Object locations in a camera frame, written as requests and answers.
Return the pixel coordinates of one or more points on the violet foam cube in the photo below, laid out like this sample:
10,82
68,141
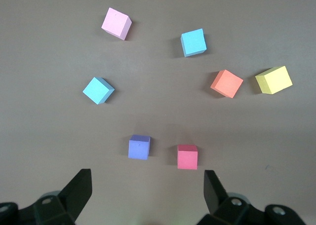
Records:
138,148

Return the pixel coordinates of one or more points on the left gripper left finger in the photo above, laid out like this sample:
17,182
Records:
61,205

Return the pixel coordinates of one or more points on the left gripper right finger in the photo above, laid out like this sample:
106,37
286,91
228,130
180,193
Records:
222,207

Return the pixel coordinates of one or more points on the yellow foam cube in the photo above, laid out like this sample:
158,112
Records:
276,80

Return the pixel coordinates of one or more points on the brown table mat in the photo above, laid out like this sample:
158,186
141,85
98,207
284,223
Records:
158,106

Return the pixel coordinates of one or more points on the light blue foam cube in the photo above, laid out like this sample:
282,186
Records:
193,43
96,90

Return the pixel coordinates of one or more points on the pink foam cube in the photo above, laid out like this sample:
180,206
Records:
114,22

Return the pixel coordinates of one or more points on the orange foam cube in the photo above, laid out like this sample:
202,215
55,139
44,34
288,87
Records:
228,84

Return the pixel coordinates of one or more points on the rose red foam cube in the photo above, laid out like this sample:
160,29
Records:
187,159

